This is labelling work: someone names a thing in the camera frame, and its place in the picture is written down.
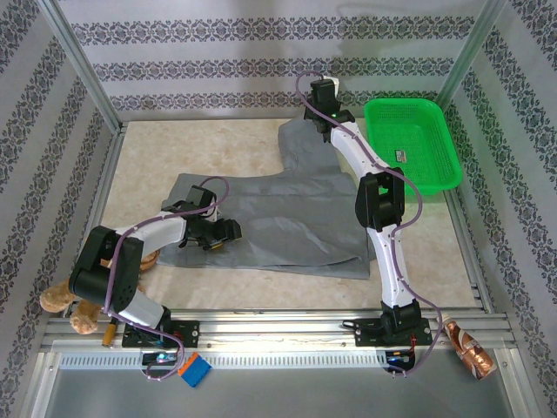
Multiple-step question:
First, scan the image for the grey long sleeve shirt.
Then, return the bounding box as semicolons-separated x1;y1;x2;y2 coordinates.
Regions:
156;118;379;280

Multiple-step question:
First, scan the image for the green plastic basket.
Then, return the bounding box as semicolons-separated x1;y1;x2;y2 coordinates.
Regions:
363;98;463;198

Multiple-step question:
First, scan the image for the black electronics board with LED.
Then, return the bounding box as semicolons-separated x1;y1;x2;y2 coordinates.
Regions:
385;347;415;365
141;351;179;367

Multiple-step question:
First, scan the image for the blue and orange block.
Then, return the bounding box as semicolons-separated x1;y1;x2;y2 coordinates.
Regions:
177;351;213;388

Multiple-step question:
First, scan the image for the brown teddy bear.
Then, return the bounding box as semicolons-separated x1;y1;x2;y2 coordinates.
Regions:
38;248;160;336

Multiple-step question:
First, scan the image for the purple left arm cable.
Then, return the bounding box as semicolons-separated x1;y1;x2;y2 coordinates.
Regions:
103;176;232;384

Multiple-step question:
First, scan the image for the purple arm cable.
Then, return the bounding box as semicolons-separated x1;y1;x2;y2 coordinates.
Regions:
103;176;232;384
295;71;440;379

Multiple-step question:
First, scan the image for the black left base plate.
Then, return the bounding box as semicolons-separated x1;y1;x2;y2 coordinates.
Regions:
121;320;201;349

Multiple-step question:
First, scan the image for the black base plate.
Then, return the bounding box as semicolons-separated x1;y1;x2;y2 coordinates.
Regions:
121;320;201;349
354;317;434;348

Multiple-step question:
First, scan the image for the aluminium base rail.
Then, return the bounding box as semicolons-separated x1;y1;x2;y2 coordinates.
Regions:
41;307;517;349

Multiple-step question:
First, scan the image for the aluminium table side rail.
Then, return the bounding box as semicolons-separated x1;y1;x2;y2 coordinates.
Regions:
446;191;496;314
82;123;130;245

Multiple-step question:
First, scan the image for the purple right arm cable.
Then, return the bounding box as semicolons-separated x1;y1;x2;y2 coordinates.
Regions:
295;71;440;379

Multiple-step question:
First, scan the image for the slotted metal cable duct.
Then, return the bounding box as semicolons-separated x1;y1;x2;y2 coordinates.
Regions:
58;350;389;371

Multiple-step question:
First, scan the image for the aluminium frame post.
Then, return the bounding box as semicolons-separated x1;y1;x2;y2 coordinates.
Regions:
42;0;128;131
437;0;510;108

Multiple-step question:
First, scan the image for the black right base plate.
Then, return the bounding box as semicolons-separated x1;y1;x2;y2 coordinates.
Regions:
354;317;434;348

